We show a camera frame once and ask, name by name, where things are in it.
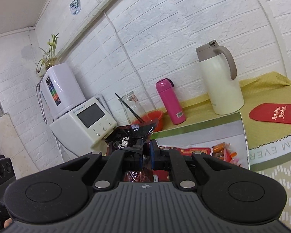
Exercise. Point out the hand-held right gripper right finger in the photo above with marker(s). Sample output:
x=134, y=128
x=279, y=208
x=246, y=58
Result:
x=152, y=157

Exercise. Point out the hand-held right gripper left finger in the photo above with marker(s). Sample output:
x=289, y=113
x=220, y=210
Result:
x=135, y=161

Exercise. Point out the dark brown snack packet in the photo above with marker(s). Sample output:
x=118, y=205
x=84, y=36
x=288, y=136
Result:
x=126, y=138

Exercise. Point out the green cardboard box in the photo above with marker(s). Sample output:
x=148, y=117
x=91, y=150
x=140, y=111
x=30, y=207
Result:
x=208, y=131

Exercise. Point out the person's left hand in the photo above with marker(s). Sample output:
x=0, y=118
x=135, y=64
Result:
x=7, y=223

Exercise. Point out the red plastic bowl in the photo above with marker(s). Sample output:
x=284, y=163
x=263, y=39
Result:
x=157, y=119

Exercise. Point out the red snack packet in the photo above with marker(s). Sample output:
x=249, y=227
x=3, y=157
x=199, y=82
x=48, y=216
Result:
x=196, y=151

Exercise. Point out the black chopsticks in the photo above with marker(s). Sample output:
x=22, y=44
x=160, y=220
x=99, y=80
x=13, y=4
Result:
x=129, y=109

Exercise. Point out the glass carafe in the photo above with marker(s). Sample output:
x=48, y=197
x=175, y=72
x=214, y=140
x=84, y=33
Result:
x=135, y=106

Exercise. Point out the pink thermos bottle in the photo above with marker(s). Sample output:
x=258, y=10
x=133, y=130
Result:
x=171, y=102

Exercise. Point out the white appliance with screen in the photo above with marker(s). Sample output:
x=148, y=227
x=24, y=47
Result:
x=70, y=131

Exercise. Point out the cream thermal jug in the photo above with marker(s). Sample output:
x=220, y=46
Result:
x=220, y=87

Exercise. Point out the white water purifier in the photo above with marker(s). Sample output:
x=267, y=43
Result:
x=63, y=89

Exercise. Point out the potted green plant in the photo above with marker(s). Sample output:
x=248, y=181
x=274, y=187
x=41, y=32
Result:
x=49, y=55

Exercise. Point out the red envelope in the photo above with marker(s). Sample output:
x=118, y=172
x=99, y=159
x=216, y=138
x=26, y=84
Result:
x=274, y=112

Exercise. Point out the yellow-green tablecloth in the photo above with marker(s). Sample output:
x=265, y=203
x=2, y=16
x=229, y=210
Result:
x=264, y=92

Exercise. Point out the round blue-white wall sticker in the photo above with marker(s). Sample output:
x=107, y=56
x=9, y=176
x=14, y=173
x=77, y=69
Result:
x=75, y=6

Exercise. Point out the white wall conduit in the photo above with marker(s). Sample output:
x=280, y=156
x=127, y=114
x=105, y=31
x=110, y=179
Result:
x=274, y=26

